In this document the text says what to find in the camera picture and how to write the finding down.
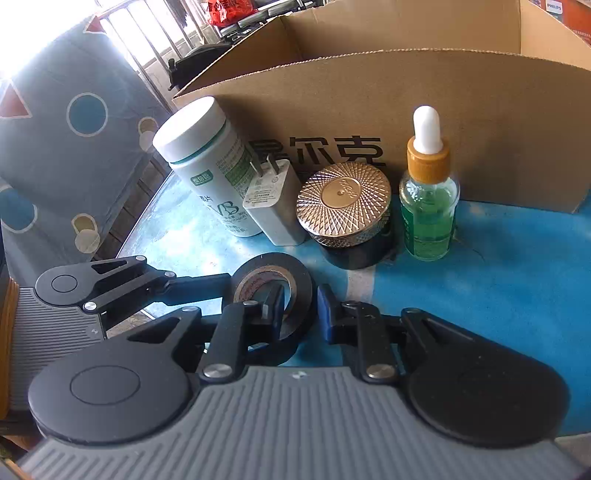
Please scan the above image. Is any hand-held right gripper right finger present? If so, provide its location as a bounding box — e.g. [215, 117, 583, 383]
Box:
[318, 283, 490, 385]

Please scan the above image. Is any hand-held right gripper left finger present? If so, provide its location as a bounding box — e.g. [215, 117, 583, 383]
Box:
[106, 282, 288, 384]

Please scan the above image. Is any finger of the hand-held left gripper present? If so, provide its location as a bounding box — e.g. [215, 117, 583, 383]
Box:
[83, 255, 235, 315]

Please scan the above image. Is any black electrical tape roll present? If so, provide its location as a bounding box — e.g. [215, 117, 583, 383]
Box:
[222, 253, 319, 365]

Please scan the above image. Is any brown cardboard box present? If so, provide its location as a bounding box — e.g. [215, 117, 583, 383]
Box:
[173, 0, 591, 214]

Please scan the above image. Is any white charger plug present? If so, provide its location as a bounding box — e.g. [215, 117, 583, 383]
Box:
[242, 154, 309, 247]

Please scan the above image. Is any black jar with gold lid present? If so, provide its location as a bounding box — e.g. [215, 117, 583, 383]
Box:
[296, 162, 393, 271]

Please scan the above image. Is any white vitamin bottle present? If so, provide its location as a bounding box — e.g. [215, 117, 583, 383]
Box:
[152, 96, 262, 238]

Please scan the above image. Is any green dropper bottle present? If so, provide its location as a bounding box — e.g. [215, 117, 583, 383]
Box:
[399, 105, 461, 261]

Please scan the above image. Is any grey patterned cushion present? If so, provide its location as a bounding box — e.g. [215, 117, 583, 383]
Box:
[0, 14, 172, 278]

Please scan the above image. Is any metal railing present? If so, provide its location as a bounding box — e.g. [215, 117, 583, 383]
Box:
[92, 0, 218, 107]

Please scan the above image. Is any red plastic bag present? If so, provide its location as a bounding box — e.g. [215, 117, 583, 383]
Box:
[207, 0, 256, 27]

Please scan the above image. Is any orange cardboard box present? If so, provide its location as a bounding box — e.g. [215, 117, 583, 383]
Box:
[531, 0, 591, 52]

